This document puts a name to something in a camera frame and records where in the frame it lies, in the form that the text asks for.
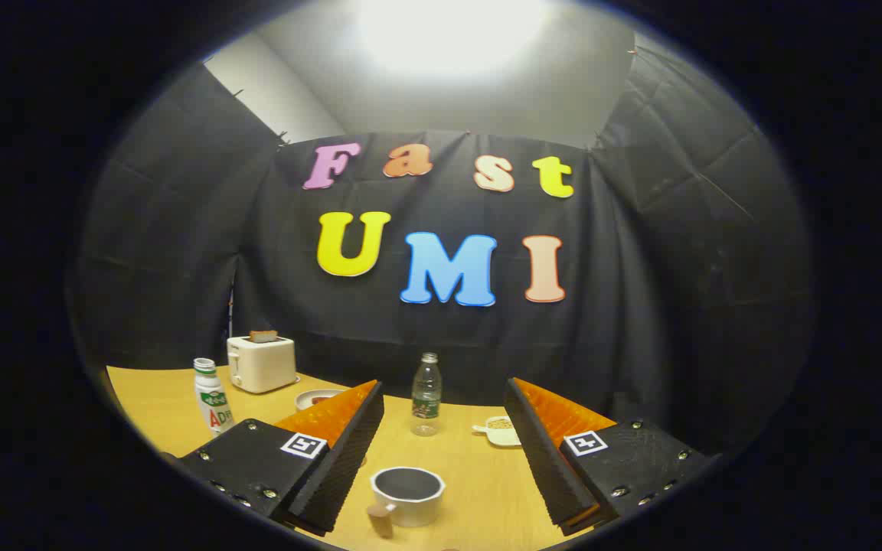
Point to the black backdrop cloth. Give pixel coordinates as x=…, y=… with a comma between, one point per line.
x=640, y=306

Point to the slice of toast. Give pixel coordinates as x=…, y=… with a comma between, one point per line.
x=263, y=336

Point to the round white plate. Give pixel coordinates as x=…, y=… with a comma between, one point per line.
x=307, y=402

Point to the white divided dish with beans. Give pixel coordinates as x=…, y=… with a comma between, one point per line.
x=501, y=435

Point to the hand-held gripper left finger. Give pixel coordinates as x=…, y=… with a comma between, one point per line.
x=341, y=467

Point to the white juice bottle green label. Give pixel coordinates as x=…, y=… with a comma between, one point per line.
x=213, y=402

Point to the white toaster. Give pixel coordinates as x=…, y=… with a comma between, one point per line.
x=261, y=367

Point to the wooden table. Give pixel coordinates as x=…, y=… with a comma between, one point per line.
x=472, y=490

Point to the clear plastic water bottle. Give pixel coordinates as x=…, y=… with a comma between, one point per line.
x=426, y=398

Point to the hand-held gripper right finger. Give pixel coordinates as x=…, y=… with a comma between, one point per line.
x=544, y=467

